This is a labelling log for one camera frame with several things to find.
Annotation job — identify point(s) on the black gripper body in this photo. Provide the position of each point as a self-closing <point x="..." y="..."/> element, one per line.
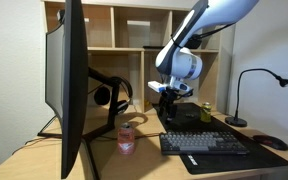
<point x="172" y="97"/>

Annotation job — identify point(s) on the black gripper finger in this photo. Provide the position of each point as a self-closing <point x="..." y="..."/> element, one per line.
<point x="162" y="109"/>
<point x="171" y="115"/>

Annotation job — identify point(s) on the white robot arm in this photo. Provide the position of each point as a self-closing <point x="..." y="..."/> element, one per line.
<point x="184" y="60"/>

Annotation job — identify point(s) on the grey mechanical keyboard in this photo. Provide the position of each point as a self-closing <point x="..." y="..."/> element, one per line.
<point x="200" y="142"/>

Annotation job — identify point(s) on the yellow soda can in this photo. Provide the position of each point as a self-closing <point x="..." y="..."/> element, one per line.
<point x="205" y="112"/>

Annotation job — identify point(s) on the black over-ear headphones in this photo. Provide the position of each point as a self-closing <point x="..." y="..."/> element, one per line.
<point x="119" y="96"/>

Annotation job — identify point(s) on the red soda can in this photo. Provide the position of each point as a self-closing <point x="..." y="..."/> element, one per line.
<point x="126" y="140"/>

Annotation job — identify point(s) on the light wooden shelf unit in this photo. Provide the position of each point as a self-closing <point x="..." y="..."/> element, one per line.
<point x="130" y="70"/>

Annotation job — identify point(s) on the black monitor stand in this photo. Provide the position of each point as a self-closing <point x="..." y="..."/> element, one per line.
<point x="110" y="110"/>

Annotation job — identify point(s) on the flat black device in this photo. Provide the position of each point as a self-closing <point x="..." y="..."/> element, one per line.
<point x="153" y="47"/>

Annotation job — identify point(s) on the black desk mat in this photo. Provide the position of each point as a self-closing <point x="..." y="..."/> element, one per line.
<point x="217" y="160"/>

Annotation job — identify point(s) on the black gooseneck desk lamp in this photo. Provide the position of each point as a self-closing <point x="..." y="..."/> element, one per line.
<point x="239" y="100"/>

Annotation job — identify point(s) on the curved black computer monitor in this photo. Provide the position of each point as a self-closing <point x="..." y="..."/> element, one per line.
<point x="72" y="83"/>

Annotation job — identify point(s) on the black computer mouse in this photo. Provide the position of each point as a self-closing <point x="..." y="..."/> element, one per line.
<point x="271" y="142"/>

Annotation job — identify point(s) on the webcam on monitor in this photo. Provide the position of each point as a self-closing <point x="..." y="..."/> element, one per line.
<point x="60" y="15"/>

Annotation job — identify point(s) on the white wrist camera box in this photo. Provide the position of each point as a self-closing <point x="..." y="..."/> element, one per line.
<point x="158" y="86"/>

